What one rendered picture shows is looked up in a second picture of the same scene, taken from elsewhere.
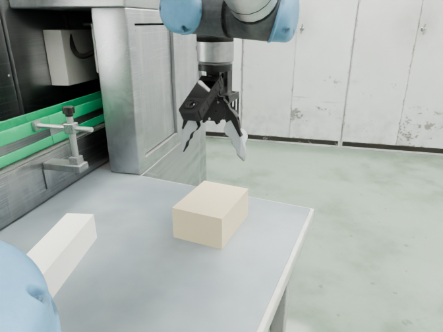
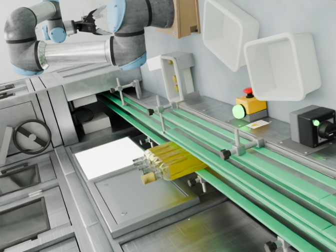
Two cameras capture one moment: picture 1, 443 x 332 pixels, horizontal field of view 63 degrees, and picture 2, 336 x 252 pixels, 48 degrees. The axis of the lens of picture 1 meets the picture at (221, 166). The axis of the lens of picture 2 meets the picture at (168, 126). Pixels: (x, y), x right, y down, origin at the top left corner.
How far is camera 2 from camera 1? 134 cm
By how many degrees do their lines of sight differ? 6
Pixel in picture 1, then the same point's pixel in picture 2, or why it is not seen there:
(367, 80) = not seen: outside the picture
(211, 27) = (60, 23)
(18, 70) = (106, 134)
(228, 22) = (57, 17)
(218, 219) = not seen: hidden behind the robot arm
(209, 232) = not seen: hidden behind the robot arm
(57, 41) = (88, 126)
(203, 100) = (86, 24)
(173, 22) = (63, 36)
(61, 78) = (106, 121)
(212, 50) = (68, 27)
